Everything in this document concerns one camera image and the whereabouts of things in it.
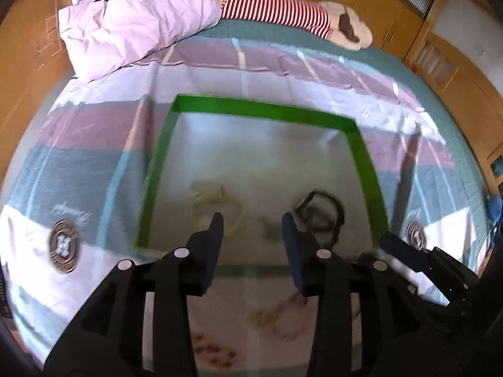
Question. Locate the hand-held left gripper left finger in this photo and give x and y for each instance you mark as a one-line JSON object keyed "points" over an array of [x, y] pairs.
{"points": [[215, 239]]}

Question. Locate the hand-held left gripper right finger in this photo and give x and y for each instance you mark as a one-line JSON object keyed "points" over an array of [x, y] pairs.
{"points": [[292, 243]]}

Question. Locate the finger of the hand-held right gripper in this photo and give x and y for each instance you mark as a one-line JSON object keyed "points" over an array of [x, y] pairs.
{"points": [[404, 248]]}

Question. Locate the green-rimmed tray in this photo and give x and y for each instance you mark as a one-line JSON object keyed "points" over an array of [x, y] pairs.
{"points": [[259, 153]]}

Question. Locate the striped printed bedsheet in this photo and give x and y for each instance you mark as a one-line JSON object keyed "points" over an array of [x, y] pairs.
{"points": [[98, 125]]}

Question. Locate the wooden door with glass panes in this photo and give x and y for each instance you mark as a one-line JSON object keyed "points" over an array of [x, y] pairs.
{"points": [[452, 43]]}

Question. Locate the red striped plush toy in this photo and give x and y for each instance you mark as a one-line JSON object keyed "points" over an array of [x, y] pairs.
{"points": [[290, 10]]}

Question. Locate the pink pillow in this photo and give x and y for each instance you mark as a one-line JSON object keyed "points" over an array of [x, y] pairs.
{"points": [[133, 15]]}

